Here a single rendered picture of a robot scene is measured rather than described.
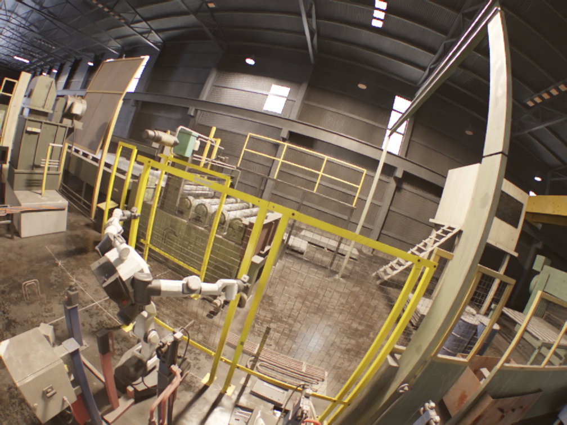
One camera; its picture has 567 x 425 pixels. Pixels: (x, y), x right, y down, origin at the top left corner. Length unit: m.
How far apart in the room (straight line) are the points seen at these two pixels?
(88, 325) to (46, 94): 3.93
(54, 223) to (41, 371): 3.76
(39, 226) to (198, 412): 3.81
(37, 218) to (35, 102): 2.03
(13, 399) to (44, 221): 3.16
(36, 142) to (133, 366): 4.19
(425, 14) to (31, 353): 12.13
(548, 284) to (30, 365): 11.40
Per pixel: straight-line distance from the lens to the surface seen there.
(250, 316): 1.82
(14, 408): 2.44
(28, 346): 1.45
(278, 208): 1.53
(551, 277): 10.67
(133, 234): 2.28
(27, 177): 5.18
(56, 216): 4.82
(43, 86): 5.12
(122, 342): 2.76
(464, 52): 3.23
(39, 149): 5.17
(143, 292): 1.27
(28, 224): 4.66
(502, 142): 1.80
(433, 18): 11.34
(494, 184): 1.70
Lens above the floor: 2.01
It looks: 7 degrees down
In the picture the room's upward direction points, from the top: 19 degrees clockwise
